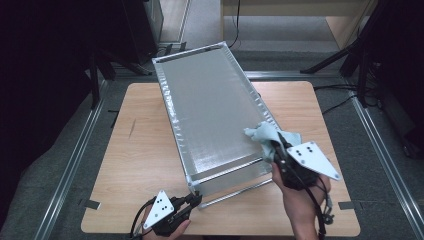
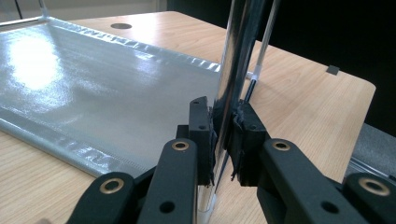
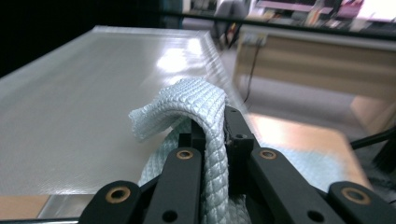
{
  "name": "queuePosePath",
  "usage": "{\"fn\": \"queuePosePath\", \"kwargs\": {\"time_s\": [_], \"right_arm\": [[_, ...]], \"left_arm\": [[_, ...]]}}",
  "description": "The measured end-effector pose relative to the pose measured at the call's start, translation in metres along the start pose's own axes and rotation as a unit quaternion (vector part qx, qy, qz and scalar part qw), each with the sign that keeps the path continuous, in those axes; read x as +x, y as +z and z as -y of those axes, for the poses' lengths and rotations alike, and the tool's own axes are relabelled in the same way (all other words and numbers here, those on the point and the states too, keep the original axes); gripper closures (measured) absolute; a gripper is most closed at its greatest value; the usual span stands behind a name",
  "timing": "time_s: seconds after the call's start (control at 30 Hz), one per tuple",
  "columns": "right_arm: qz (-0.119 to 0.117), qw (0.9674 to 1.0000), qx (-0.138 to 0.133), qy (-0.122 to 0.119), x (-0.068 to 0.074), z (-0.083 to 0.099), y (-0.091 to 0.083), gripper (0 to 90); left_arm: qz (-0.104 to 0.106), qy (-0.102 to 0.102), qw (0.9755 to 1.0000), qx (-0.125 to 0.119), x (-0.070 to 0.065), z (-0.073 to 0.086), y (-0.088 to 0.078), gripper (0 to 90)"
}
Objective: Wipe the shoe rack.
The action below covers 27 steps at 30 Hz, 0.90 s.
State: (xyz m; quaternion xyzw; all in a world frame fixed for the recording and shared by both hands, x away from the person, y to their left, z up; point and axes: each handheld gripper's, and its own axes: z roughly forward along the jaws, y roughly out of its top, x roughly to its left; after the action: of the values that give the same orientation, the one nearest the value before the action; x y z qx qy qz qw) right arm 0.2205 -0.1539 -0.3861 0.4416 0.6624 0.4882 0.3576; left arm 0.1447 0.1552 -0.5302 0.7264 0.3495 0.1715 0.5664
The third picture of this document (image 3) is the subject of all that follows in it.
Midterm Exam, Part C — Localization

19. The light blue cloth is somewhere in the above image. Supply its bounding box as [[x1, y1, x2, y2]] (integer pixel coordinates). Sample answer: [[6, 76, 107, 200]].
[[128, 77, 347, 224]]

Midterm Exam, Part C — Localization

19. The silver two-tier metal rack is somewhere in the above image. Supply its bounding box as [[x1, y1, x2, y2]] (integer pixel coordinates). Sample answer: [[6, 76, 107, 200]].
[[0, 25, 250, 224]]

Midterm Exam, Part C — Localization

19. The light wooden desk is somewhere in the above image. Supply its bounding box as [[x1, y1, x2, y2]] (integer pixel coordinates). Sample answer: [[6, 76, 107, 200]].
[[233, 25, 396, 135]]

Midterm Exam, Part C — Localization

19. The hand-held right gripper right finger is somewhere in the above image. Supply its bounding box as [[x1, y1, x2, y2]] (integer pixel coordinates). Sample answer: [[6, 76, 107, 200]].
[[223, 105, 344, 224]]

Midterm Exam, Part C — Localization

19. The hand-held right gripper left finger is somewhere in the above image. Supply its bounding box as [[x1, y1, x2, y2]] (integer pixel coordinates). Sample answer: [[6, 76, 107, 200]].
[[143, 119, 207, 224]]

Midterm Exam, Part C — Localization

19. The black tripod stand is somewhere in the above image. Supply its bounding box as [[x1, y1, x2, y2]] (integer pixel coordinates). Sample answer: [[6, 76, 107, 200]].
[[349, 124, 396, 175]]

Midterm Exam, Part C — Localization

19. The black hanging cable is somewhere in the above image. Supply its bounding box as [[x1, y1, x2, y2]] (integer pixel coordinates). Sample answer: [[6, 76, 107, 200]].
[[244, 39, 263, 105]]

